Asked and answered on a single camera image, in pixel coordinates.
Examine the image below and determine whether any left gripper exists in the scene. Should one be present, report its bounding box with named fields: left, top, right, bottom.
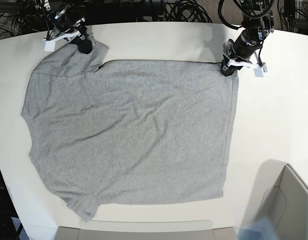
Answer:
left=220, top=31, right=265, bottom=77

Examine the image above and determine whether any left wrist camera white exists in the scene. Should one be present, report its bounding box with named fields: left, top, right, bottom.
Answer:
left=254, top=62, right=268, bottom=78

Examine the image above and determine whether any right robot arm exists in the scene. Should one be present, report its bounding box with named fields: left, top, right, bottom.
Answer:
left=35, top=0, right=92, bottom=55

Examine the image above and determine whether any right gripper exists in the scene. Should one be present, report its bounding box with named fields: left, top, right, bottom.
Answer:
left=47, top=9, right=93, bottom=54

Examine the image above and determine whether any grey T-shirt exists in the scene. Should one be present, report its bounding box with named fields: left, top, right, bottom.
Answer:
left=21, top=40, right=239, bottom=222

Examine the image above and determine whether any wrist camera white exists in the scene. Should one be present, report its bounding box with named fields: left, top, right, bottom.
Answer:
left=43, top=38, right=56, bottom=52
left=254, top=62, right=268, bottom=78

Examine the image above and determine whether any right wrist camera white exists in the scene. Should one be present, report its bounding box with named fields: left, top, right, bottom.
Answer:
left=43, top=38, right=56, bottom=52

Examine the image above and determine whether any blue blurred object corner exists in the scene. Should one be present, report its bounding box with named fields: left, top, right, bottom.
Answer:
left=237, top=217, right=279, bottom=240

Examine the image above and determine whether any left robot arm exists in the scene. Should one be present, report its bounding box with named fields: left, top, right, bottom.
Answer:
left=218, top=0, right=275, bottom=77

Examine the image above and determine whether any beige bin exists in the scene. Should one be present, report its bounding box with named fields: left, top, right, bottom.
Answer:
left=255, top=164, right=308, bottom=240
left=54, top=220, right=238, bottom=240

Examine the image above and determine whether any black cable bundle background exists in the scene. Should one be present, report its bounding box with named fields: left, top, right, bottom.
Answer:
left=159, top=0, right=213, bottom=23

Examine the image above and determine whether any beige bin bottom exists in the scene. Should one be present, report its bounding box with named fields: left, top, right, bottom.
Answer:
left=54, top=220, right=238, bottom=240

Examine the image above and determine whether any beige bin right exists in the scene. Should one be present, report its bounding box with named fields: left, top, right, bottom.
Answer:
left=255, top=164, right=308, bottom=240

